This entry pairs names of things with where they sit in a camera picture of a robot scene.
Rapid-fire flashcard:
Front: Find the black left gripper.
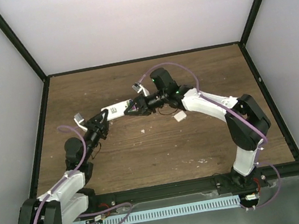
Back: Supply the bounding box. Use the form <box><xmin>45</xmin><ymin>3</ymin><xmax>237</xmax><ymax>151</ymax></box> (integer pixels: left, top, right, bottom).
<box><xmin>76</xmin><ymin>110</ymin><xmax>118</xmax><ymax>162</ymax></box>

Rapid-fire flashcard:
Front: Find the white battery cover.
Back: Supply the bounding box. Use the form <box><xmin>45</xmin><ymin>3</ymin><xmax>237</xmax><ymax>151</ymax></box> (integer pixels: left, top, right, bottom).
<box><xmin>173</xmin><ymin>111</ymin><xmax>187</xmax><ymax>122</ymax></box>

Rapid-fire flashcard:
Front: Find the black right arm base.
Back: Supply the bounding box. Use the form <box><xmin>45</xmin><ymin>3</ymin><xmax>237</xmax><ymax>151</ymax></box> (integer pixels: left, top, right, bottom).
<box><xmin>212</xmin><ymin>168</ymin><xmax>268</xmax><ymax>193</ymax></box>

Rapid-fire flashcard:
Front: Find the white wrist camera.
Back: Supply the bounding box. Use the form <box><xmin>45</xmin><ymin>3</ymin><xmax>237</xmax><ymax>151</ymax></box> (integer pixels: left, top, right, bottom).
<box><xmin>74</xmin><ymin>113</ymin><xmax>88</xmax><ymax>132</ymax></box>
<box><xmin>132</xmin><ymin>82</ymin><xmax>150</xmax><ymax>96</ymax></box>

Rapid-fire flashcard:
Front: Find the black table frame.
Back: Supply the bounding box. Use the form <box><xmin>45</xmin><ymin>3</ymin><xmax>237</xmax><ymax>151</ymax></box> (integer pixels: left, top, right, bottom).
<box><xmin>0</xmin><ymin>0</ymin><xmax>299</xmax><ymax>224</ymax></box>

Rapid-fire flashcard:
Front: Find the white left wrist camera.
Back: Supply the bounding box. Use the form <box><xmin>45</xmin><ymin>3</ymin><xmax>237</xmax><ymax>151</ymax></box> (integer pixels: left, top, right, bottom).
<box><xmin>74</xmin><ymin>113</ymin><xmax>88</xmax><ymax>132</ymax></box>

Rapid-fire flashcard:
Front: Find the white remote control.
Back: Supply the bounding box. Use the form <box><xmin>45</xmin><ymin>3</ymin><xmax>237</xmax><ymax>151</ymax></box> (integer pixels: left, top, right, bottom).
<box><xmin>101</xmin><ymin>99</ymin><xmax>129</xmax><ymax>121</ymax></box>

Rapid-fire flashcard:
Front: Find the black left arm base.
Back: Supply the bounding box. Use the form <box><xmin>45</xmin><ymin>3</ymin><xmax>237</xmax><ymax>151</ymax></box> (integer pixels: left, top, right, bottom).
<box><xmin>75</xmin><ymin>180</ymin><xmax>132</xmax><ymax>219</ymax></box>

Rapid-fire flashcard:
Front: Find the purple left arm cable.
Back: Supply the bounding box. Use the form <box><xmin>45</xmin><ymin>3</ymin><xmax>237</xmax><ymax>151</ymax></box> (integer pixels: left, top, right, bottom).
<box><xmin>14</xmin><ymin>116</ymin><xmax>137</xmax><ymax>224</ymax></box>

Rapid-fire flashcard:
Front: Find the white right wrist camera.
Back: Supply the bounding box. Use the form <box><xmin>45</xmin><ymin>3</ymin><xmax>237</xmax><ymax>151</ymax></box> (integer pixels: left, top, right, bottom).
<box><xmin>132</xmin><ymin>82</ymin><xmax>150</xmax><ymax>96</ymax></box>

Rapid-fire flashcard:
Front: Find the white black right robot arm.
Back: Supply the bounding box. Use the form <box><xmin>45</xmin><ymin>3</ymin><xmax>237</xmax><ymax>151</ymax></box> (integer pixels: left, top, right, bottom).
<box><xmin>124</xmin><ymin>67</ymin><xmax>271</xmax><ymax>190</ymax></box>

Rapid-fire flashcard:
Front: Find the light blue slotted cable duct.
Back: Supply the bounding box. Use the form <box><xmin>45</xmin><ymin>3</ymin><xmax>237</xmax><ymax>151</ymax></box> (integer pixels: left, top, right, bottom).
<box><xmin>72</xmin><ymin>195</ymin><xmax>240</xmax><ymax>224</ymax></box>

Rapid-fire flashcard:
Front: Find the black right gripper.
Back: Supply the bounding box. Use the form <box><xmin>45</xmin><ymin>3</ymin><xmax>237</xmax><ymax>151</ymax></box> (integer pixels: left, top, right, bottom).
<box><xmin>123</xmin><ymin>90</ymin><xmax>170</xmax><ymax>120</ymax></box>

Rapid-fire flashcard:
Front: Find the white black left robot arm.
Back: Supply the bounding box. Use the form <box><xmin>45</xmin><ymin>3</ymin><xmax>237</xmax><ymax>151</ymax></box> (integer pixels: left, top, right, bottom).
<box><xmin>18</xmin><ymin>109</ymin><xmax>109</xmax><ymax>224</ymax></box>

